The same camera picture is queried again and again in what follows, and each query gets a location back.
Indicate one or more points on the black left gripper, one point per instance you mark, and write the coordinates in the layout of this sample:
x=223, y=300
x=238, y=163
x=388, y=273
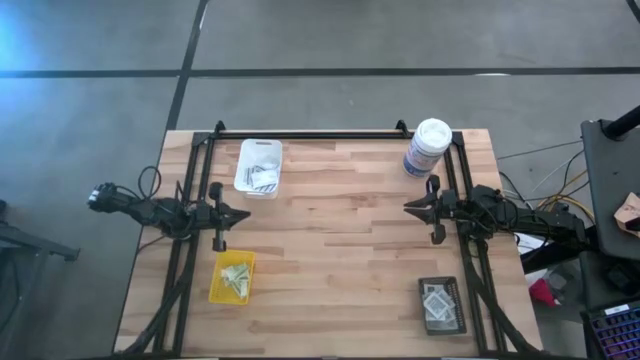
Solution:
x=218, y=220

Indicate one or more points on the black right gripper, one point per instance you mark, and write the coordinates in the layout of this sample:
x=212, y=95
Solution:
x=436, y=230

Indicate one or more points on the blue striped bandage packet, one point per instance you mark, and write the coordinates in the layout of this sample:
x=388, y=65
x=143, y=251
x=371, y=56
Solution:
x=248, y=176
x=270, y=189
x=264, y=168

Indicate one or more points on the green striped white packet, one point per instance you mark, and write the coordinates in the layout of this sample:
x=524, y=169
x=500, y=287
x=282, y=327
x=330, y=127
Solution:
x=242, y=270

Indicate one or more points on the small white packet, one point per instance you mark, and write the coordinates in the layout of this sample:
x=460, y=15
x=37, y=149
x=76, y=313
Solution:
x=243, y=294

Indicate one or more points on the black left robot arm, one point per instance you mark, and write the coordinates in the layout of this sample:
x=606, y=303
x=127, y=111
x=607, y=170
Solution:
x=150, y=210

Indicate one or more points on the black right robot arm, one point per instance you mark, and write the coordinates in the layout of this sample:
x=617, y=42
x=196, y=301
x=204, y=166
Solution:
x=530, y=217

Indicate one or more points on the long white bandage packet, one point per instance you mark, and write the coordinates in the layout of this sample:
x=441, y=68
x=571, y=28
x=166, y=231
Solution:
x=228, y=274
x=239, y=284

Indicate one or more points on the white disinfectant wipes canister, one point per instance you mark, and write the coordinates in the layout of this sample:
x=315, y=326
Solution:
x=427, y=145

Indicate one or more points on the white plastic bin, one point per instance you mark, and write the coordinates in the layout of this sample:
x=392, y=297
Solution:
x=250, y=150

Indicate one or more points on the yellow plastic basket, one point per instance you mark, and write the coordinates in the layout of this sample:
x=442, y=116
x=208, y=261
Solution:
x=217, y=295

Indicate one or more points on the black plastic basket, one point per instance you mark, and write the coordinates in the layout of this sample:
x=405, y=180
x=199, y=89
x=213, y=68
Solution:
x=460, y=300

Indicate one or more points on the white box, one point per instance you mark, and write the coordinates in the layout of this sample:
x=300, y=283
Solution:
x=527, y=244

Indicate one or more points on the red object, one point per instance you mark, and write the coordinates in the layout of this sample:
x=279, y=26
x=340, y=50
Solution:
x=542, y=292

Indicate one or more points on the black side table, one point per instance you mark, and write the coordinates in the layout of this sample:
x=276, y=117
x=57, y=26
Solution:
x=612, y=185

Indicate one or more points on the black equipment stand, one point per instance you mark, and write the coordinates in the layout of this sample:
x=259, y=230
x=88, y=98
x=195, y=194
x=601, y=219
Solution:
x=40, y=246

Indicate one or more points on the brown cardboard piece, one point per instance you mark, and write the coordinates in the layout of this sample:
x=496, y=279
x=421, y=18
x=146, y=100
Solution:
x=627, y=212

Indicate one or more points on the backlit computer keyboard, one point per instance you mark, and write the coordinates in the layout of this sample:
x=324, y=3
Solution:
x=617, y=332

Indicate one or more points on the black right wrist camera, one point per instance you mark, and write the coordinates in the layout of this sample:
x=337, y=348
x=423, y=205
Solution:
x=449, y=207

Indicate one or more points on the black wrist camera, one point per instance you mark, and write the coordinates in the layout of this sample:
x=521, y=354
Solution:
x=449, y=207
x=203, y=215

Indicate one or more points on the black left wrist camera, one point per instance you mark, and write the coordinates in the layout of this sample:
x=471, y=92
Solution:
x=203, y=215

